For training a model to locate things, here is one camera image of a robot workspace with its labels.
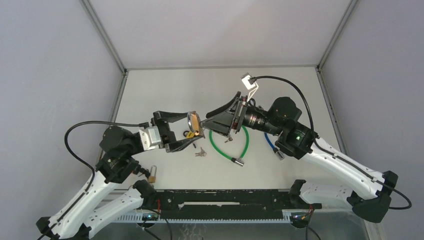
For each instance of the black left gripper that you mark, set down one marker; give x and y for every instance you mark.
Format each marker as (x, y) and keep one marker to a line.
(167, 136)

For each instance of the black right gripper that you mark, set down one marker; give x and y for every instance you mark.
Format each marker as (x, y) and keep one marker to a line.
(223, 123)

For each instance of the yellow tag padlock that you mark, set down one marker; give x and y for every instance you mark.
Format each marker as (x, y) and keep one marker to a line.
(189, 134)

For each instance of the green lock silver keys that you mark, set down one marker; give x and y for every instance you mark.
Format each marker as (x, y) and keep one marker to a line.
(229, 140)

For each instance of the large brass padlock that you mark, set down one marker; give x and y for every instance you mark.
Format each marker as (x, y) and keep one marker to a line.
(194, 123)

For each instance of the brass padlock silver keys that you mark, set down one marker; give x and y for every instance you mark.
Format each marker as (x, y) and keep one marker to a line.
(202, 153)

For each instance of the blue cable lock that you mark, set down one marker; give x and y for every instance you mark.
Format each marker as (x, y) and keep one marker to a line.
(276, 151)

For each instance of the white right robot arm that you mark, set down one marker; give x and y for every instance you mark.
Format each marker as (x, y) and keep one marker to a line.
(365, 191)

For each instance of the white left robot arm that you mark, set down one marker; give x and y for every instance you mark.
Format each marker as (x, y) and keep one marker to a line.
(82, 217)

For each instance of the orange black padlock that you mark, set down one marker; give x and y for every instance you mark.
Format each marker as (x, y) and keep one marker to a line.
(142, 171)

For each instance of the small brass padlock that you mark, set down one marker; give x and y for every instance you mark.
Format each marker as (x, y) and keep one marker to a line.
(152, 177)

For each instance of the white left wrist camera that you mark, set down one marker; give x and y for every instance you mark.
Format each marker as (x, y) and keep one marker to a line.
(150, 138)

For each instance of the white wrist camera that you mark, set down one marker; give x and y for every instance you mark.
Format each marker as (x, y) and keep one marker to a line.
(250, 84)
(150, 138)

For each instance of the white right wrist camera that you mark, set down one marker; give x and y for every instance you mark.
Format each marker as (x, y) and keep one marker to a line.
(250, 84)

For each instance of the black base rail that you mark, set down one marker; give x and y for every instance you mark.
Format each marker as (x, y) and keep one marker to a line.
(225, 204)

